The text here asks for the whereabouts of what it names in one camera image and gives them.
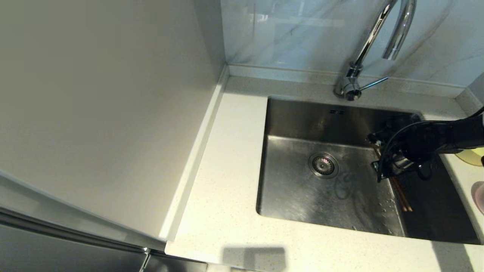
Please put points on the pink plastic bowl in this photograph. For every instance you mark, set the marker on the pink plastic bowl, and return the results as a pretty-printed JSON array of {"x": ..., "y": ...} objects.
[{"x": 480, "y": 198}]

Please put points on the yellow plastic bowl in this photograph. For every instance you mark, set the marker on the yellow plastic bowl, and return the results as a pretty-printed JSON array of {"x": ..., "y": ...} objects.
[{"x": 470, "y": 156}]

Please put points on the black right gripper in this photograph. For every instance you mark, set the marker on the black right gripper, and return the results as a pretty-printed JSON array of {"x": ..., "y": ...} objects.
[{"x": 416, "y": 141}]

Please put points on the grey cabinet door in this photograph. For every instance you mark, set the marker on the grey cabinet door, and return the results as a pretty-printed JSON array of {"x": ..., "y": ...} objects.
[{"x": 56, "y": 253}]

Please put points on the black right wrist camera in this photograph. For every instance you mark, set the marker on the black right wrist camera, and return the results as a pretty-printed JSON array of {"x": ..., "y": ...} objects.
[{"x": 397, "y": 169}]

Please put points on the brown wooden chopstick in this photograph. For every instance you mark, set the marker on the brown wooden chopstick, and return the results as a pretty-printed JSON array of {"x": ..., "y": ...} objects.
[
  {"x": 405, "y": 198},
  {"x": 401, "y": 196}
]

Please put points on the stainless steel sink basin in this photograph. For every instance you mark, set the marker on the stainless steel sink basin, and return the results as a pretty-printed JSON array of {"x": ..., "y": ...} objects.
[{"x": 302, "y": 196}]

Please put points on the beige tall cabinet side panel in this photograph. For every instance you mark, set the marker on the beige tall cabinet side panel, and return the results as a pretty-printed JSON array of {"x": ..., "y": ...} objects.
[{"x": 94, "y": 94}]

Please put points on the round metal drain strainer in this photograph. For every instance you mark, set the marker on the round metal drain strainer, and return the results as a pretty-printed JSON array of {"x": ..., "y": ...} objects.
[{"x": 323, "y": 165}]

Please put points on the chrome gooseneck faucet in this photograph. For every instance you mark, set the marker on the chrome gooseneck faucet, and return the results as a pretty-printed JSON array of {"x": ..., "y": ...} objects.
[{"x": 366, "y": 45}]

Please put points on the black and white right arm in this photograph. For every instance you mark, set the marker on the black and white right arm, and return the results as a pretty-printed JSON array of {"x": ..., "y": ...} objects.
[{"x": 469, "y": 134}]

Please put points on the thin chrome faucet lever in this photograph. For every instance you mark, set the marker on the thin chrome faucet lever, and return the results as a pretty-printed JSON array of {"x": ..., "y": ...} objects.
[{"x": 374, "y": 83}]

